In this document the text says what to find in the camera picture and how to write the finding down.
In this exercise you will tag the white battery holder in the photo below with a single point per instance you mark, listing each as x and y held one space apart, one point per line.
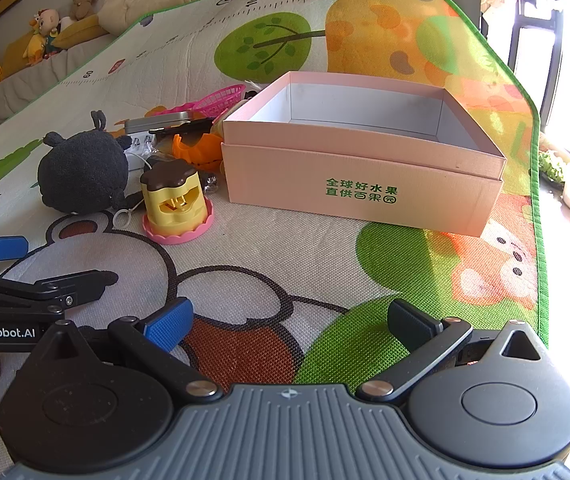
137 146

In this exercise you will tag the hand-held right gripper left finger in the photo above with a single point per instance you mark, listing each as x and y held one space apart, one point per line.
167 327

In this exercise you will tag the pink plastic basket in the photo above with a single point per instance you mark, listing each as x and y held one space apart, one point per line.
220 97

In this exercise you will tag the silver metal tin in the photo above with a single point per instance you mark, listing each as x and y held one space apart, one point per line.
165 121

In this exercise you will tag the printed play mat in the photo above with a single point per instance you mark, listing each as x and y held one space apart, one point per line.
265 270

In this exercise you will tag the yellow pudding toy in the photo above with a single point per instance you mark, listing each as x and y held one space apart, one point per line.
175 200

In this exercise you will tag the black plush toy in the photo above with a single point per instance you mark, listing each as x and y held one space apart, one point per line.
82 170

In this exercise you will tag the colourful doll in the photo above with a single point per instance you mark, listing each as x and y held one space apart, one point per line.
42 35

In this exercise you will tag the cream plush pillow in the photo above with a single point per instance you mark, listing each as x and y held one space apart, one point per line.
135 7

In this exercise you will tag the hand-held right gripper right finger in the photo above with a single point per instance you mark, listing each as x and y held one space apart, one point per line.
410 322

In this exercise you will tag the brown plush bear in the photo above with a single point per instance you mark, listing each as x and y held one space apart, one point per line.
85 2

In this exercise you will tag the grey sofa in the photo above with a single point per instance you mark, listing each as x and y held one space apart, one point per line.
25 85

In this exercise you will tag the pink cardboard box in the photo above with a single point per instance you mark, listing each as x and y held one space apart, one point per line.
355 185

